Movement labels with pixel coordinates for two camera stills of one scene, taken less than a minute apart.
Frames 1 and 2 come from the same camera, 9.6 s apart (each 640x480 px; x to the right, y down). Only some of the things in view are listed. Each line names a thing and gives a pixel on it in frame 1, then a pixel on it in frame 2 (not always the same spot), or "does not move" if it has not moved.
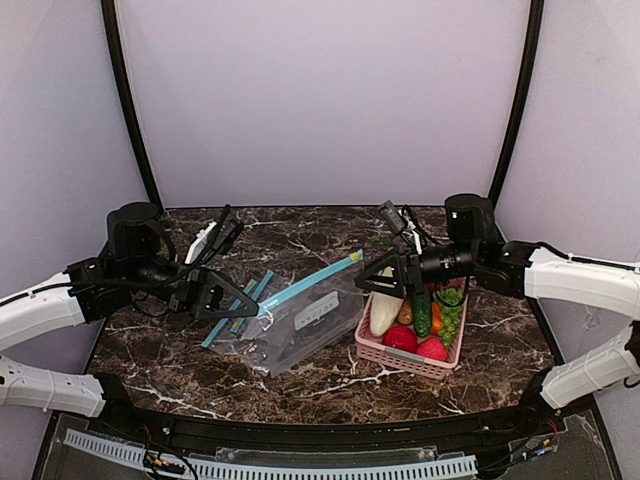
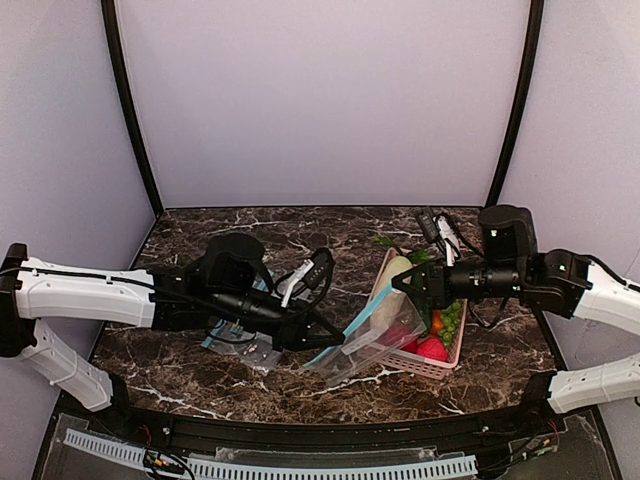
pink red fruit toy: [433, 348] does not move
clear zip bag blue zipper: [319, 314] to [392, 322]
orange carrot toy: [436, 319] does not move
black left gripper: [185, 293] to [291, 331]
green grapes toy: [451, 315] does not move
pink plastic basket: [372, 348] does not move
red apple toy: [401, 337] does not move
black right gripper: [411, 271] to [435, 280]
